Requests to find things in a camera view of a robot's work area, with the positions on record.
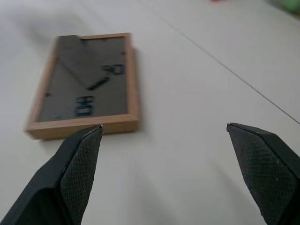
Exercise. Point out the wooden picture frame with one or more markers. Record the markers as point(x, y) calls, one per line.
point(89, 84)

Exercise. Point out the green object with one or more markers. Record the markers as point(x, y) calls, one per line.
point(291, 5)

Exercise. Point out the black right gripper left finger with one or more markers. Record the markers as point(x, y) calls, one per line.
point(70, 178)

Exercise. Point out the red object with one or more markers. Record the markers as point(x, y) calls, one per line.
point(216, 1)

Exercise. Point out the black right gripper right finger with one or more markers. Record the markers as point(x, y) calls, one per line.
point(264, 168)

